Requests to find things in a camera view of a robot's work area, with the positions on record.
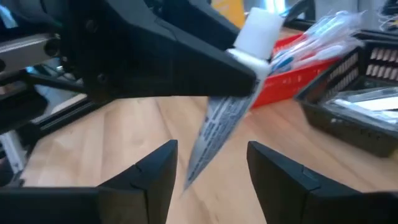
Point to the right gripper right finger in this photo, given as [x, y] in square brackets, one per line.
[295, 199]

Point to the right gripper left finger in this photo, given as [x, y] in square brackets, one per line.
[124, 202]

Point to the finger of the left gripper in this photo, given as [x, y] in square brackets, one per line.
[155, 68]
[199, 21]

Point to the small silver-white toothpaste tube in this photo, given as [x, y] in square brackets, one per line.
[224, 124]

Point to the clear blue toothbrush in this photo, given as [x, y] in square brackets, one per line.
[284, 62]

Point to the printed white toothpaste tube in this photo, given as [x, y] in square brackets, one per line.
[373, 104]

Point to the black plastic basket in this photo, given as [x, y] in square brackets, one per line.
[342, 133]

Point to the red plastic basket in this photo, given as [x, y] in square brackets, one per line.
[286, 84]

